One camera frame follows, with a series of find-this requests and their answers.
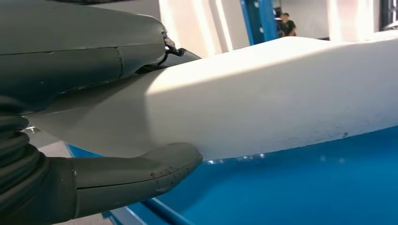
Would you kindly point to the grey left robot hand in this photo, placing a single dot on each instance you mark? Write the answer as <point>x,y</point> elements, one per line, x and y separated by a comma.
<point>77,46</point>

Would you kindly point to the blue metal shelf rack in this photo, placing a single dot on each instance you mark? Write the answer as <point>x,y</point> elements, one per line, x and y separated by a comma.
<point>295,192</point>

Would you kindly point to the person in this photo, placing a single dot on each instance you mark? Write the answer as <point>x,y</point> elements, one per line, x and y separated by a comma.
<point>287,28</point>

